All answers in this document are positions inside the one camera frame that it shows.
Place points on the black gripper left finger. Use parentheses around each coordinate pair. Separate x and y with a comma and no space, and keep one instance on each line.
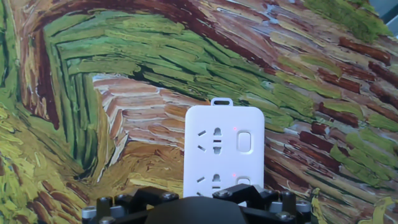
(140,199)

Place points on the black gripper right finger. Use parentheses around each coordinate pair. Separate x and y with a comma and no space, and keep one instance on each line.
(248,194)

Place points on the white power strip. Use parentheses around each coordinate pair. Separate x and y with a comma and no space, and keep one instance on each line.
(217,155)

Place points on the wheatfield painting print cloth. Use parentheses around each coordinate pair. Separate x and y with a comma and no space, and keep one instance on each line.
(93,62)

